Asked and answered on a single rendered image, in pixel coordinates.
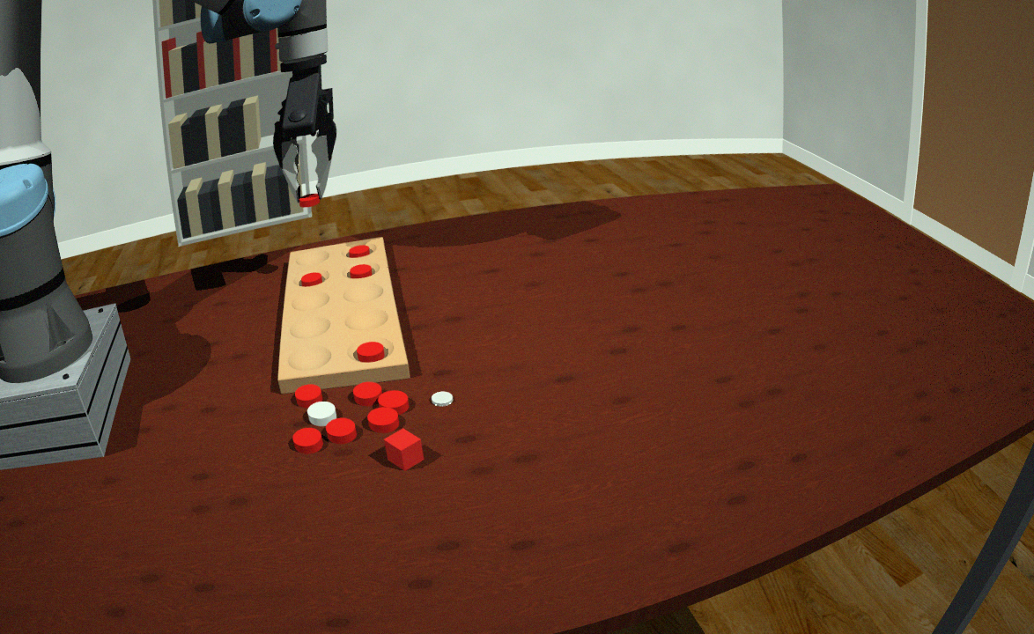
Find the tan tray with round pockets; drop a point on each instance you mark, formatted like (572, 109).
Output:
(319, 321)

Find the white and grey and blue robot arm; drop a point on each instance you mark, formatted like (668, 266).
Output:
(38, 311)

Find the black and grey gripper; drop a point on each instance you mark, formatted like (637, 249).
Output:
(286, 149)

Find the red cube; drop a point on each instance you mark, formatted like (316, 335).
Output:
(404, 449)

